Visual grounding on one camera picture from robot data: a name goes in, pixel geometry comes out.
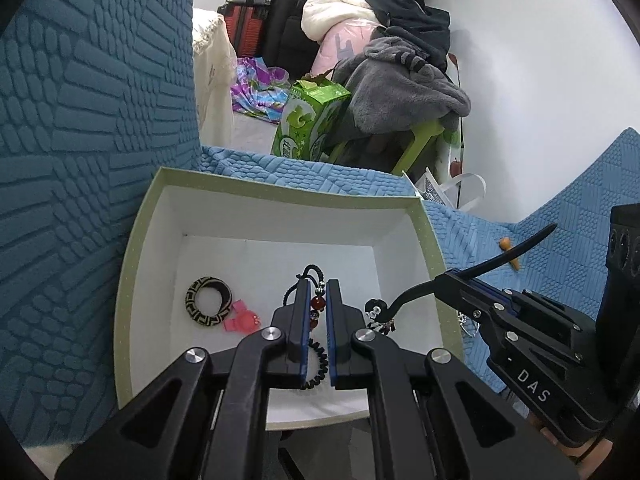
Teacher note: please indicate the colourful printed cloth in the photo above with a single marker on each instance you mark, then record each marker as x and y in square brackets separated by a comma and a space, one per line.
[257, 90]

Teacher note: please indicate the white puffy jacket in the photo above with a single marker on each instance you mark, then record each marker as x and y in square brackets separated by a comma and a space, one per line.
[335, 10]

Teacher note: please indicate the black hair stick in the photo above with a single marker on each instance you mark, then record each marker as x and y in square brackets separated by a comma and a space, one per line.
[500, 260]

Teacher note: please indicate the white lace tablecloth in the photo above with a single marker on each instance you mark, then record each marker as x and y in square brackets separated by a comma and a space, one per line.
[212, 75]

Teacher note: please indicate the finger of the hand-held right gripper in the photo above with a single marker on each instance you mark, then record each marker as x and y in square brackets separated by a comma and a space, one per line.
[520, 300]
[480, 320]

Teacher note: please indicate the pink hair clip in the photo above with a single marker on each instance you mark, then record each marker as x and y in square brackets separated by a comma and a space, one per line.
[242, 320]

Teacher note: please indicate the green cardboard box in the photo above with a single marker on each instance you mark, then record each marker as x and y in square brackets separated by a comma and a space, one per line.
[280, 225]

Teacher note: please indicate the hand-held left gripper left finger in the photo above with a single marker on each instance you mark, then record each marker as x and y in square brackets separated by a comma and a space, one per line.
[302, 322]

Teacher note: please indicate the pink garment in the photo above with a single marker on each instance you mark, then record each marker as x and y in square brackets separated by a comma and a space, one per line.
[345, 50]

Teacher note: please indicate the orange hairpin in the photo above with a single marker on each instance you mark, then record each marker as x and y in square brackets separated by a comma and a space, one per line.
[512, 252]

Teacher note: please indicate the green plastic stool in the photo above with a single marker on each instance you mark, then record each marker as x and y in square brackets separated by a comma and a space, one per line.
[420, 142]

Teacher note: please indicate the grey fleece garment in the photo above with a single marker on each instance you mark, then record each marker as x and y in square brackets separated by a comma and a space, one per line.
[400, 92]

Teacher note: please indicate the red suitcase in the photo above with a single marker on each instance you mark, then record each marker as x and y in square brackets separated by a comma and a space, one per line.
[245, 30]

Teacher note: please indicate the white carrier bag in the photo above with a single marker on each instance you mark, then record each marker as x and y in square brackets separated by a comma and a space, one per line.
[450, 190]

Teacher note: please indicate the black patterned bangle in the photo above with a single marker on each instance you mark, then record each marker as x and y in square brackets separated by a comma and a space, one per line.
[208, 305]

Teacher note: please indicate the green printed carton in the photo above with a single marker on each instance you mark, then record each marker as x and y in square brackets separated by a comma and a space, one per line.
[310, 120]

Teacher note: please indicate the fruit printed bag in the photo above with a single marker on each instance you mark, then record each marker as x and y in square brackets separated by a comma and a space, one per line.
[454, 125]

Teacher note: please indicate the dark blue jacket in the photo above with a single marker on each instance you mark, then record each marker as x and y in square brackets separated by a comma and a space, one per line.
[410, 15]

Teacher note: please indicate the black suitcase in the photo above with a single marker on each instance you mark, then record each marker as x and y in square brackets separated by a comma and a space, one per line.
[287, 25]

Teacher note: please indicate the blue covered chair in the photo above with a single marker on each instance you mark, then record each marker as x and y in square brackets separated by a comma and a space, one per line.
[565, 195]
[90, 160]

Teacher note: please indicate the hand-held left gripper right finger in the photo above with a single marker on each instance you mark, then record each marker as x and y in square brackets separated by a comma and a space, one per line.
[331, 322]

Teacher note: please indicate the person's right hand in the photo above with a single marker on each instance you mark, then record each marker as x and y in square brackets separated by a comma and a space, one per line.
[595, 452]

